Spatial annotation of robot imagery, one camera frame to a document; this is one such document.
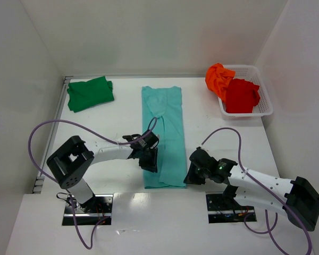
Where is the orange t shirt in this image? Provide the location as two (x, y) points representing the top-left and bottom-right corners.
(205, 63), (236, 102)

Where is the teal t shirt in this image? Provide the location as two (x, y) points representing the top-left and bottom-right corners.
(141, 86), (187, 189)

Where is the red t shirt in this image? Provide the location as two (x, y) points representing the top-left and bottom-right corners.
(225, 79), (261, 114)

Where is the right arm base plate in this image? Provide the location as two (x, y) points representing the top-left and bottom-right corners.
(206, 192), (257, 224)

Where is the white plastic basket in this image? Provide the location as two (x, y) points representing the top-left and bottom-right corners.
(218, 64), (274, 121)

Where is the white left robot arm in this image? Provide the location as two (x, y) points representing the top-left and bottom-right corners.
(47, 131), (160, 213)

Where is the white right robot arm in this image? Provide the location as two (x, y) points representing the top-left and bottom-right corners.
(184, 147), (319, 232)

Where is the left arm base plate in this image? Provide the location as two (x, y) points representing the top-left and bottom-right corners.
(56, 192), (113, 226)

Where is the green folded t shirt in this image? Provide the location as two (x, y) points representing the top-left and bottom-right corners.
(67, 76), (114, 113)

